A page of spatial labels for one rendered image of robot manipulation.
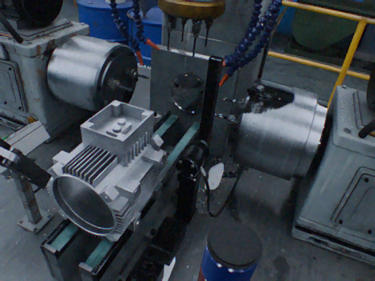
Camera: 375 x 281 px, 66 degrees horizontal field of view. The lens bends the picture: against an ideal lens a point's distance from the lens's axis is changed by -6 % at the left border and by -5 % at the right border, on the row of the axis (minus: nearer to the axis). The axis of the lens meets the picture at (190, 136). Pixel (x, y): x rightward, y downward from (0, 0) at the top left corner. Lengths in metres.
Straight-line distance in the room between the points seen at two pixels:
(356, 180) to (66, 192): 0.65
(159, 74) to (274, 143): 0.48
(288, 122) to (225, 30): 0.43
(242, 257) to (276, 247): 0.56
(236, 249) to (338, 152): 0.45
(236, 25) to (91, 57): 0.46
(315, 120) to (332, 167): 0.12
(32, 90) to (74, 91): 0.18
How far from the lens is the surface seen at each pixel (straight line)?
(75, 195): 0.71
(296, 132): 0.74
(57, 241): 0.72
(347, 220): 0.84
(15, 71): 1.10
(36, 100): 1.10
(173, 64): 1.00
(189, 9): 0.77
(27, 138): 0.75
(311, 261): 0.90
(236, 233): 0.34
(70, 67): 0.96
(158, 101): 1.08
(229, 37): 1.04
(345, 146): 0.72
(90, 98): 0.93
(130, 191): 0.57
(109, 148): 0.60
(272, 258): 0.86
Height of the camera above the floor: 1.49
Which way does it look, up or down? 36 degrees down
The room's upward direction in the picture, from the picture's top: 7 degrees clockwise
